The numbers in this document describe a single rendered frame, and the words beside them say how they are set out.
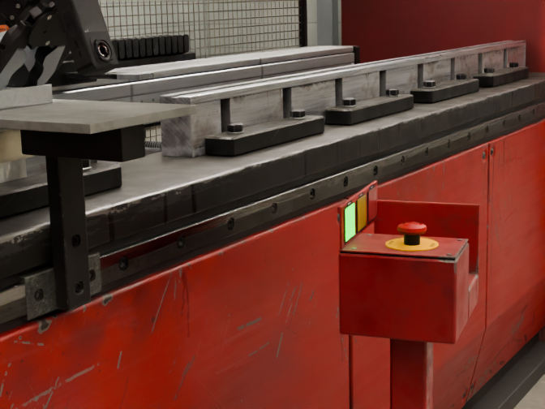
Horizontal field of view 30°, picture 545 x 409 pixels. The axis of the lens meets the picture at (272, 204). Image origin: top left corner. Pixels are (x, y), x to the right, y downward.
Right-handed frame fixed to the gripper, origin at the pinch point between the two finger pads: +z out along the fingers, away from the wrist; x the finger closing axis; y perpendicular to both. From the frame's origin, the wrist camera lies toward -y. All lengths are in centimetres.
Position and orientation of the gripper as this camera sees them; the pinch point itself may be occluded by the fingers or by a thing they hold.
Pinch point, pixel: (10, 98)
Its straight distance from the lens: 122.2
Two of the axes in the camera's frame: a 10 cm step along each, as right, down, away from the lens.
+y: -6.7, -6.9, 2.6
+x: -5.1, 1.9, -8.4
